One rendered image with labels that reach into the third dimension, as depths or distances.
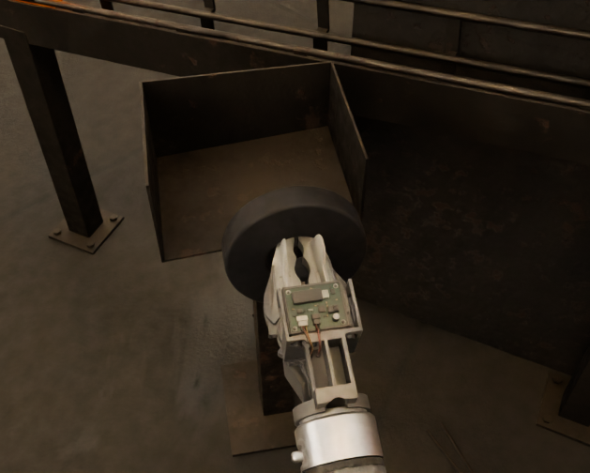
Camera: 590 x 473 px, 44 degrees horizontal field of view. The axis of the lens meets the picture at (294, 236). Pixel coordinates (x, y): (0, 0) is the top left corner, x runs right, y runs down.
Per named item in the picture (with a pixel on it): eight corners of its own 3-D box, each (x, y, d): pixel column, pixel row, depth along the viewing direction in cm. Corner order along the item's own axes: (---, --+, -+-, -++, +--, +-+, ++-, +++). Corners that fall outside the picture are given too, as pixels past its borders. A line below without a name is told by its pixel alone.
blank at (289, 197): (207, 203, 74) (210, 225, 72) (355, 169, 74) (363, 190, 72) (235, 297, 85) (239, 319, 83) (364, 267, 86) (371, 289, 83)
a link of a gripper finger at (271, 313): (302, 261, 75) (318, 341, 71) (301, 268, 76) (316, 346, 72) (257, 267, 74) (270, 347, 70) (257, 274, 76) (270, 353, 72)
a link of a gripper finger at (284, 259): (295, 201, 73) (311, 283, 69) (292, 228, 78) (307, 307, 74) (264, 205, 73) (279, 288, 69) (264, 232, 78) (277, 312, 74)
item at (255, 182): (194, 369, 150) (139, 81, 96) (319, 350, 153) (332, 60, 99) (204, 462, 136) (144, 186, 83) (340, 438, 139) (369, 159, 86)
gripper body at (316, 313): (353, 270, 68) (382, 397, 63) (342, 305, 75) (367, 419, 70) (272, 282, 67) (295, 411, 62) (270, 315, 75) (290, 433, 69)
